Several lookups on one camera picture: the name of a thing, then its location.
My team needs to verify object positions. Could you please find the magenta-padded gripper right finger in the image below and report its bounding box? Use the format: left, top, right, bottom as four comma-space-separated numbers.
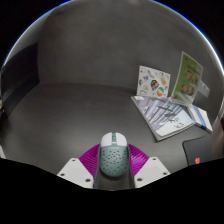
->
127, 143, 171, 189

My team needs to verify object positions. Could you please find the white and teal computer mouse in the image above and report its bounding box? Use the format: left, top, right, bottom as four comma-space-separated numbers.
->
99, 131, 130, 178

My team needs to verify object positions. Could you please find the black mouse pad red heart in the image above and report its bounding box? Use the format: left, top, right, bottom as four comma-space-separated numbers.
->
182, 135, 215, 167

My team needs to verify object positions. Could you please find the green menu acrylic stand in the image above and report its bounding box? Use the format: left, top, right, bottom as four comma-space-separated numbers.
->
169, 50, 204, 107

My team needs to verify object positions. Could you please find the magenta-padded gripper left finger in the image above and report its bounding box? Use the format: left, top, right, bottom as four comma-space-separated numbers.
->
57, 143, 102, 190

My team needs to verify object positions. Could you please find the grey striped book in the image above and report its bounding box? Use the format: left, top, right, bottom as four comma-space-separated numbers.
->
130, 95, 197, 143

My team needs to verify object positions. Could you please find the white book blue stripe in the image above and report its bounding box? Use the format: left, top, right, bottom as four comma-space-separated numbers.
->
187, 103, 214, 134

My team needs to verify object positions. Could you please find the white sticker sheet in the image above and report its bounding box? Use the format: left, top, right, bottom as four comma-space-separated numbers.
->
136, 65, 171, 99

